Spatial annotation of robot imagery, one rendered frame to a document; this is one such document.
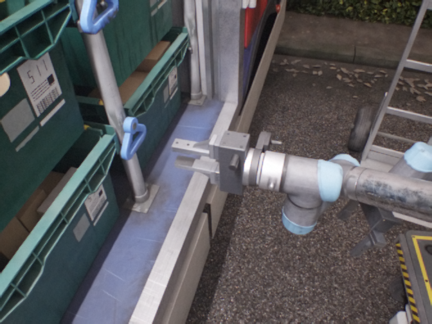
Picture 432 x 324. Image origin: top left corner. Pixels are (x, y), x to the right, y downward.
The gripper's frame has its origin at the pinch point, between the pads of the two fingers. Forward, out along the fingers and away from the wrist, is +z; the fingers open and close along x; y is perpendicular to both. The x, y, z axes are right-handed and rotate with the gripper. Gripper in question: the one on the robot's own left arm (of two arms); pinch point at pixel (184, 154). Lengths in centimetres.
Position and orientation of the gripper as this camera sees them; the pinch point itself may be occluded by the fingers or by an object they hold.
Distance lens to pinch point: 68.9
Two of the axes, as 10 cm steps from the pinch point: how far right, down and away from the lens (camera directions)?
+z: -9.6, -1.8, 2.1
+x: 0.2, 7.0, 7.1
